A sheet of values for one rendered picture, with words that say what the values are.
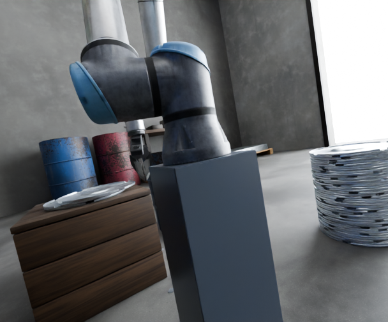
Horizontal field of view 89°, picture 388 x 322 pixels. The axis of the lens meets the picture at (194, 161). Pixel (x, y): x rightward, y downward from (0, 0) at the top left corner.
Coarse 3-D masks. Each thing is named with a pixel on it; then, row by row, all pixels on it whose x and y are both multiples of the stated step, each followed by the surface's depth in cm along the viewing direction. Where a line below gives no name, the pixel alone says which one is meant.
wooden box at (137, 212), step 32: (128, 192) 74; (32, 224) 56; (64, 224) 60; (96, 224) 64; (128, 224) 69; (32, 256) 56; (64, 256) 60; (96, 256) 64; (128, 256) 69; (160, 256) 75; (32, 288) 55; (64, 288) 59; (96, 288) 63; (128, 288) 68; (64, 320) 59
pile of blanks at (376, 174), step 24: (312, 168) 87; (336, 168) 74; (360, 168) 69; (384, 168) 67; (336, 192) 76; (360, 192) 70; (384, 192) 68; (336, 216) 77; (360, 216) 71; (384, 216) 69; (360, 240) 73; (384, 240) 71
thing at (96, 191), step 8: (112, 184) 94; (120, 184) 88; (128, 184) 83; (80, 192) 85; (88, 192) 76; (96, 192) 74; (104, 192) 73; (112, 192) 69; (56, 200) 72; (64, 200) 72; (72, 200) 66; (80, 200) 65
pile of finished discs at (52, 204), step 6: (114, 192) 74; (120, 192) 77; (96, 198) 68; (102, 198) 70; (48, 204) 74; (54, 204) 71; (60, 204) 69; (66, 204) 65; (72, 204) 65; (78, 204) 66; (84, 204) 66; (48, 210) 67; (54, 210) 66
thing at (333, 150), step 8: (344, 144) 94; (352, 144) 92; (360, 144) 87; (368, 144) 83; (376, 144) 80; (384, 144) 76; (312, 152) 91; (320, 152) 86; (328, 152) 82; (336, 152) 79; (344, 152) 76; (352, 152) 70; (360, 152) 69
